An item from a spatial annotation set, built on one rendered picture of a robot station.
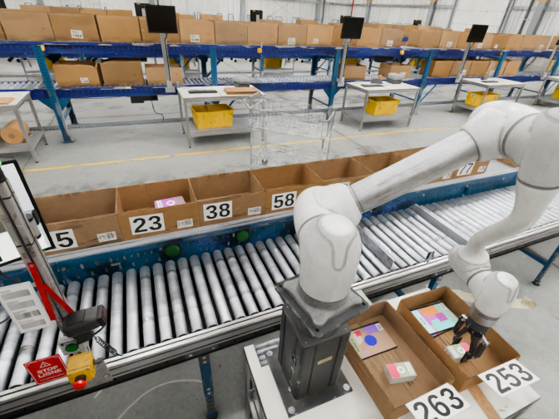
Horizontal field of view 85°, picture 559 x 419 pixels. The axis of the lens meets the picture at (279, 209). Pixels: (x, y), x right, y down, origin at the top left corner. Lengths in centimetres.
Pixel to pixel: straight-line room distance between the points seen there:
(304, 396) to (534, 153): 104
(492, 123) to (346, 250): 55
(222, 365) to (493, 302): 159
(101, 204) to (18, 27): 441
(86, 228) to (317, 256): 123
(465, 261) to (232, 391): 149
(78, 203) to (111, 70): 399
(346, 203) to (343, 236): 19
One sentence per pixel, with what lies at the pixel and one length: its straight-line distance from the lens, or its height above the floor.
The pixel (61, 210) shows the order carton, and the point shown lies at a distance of 204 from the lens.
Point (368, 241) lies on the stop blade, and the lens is 196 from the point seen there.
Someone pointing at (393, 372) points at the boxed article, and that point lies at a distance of 138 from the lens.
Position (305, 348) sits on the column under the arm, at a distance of 103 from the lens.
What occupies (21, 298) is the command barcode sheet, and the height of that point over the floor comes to 119.
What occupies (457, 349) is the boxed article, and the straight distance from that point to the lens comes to 156.
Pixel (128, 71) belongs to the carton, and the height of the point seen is 101.
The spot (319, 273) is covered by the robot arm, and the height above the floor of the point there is 135.
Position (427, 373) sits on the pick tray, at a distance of 149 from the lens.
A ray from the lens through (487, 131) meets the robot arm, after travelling 106.
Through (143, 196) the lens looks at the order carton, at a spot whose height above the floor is 97.
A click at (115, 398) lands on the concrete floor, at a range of 228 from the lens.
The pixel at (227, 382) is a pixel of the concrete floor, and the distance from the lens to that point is 218.
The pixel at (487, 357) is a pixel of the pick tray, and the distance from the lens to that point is 167.
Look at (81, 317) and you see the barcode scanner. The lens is 119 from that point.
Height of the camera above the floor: 193
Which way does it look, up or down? 33 degrees down
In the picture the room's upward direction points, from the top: 4 degrees clockwise
